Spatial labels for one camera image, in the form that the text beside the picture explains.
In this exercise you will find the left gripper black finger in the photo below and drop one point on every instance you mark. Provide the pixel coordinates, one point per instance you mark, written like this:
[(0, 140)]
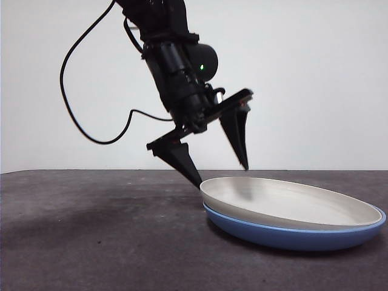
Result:
[(238, 136), (179, 160)]

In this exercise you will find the white round plate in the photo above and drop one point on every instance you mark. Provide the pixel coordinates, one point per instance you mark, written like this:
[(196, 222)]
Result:
[(288, 203)]

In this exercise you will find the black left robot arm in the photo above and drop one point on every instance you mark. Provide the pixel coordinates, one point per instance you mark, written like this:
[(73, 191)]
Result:
[(169, 60)]

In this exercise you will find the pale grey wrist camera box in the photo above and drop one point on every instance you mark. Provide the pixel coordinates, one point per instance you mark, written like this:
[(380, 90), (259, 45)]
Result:
[(219, 97)]

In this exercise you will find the blue round plate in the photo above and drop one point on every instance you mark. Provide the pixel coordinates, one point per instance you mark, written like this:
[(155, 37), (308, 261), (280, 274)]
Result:
[(272, 238)]

